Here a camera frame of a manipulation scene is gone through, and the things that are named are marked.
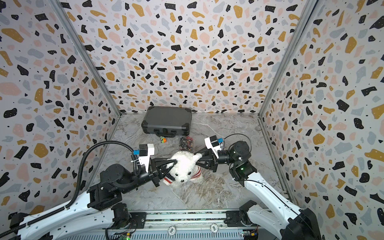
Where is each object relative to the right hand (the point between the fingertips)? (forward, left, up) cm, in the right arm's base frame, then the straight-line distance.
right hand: (192, 159), depth 58 cm
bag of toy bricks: (+28, +7, -31) cm, 43 cm away
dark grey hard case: (+43, +22, -27) cm, 56 cm away
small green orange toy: (+31, +24, -32) cm, 51 cm away
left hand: (-3, +5, +5) cm, 8 cm away
